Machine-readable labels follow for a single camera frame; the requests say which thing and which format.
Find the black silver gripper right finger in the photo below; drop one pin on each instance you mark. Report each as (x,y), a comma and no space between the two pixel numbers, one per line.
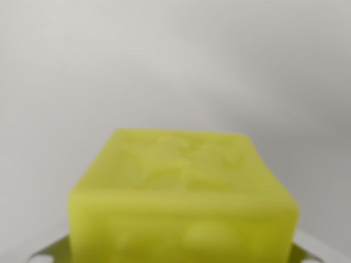
(300,256)

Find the black silver gripper left finger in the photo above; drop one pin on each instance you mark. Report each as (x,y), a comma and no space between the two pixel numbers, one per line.
(56,252)

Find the yellow embossed cube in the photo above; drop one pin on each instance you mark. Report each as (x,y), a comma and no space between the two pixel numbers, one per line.
(181,200)

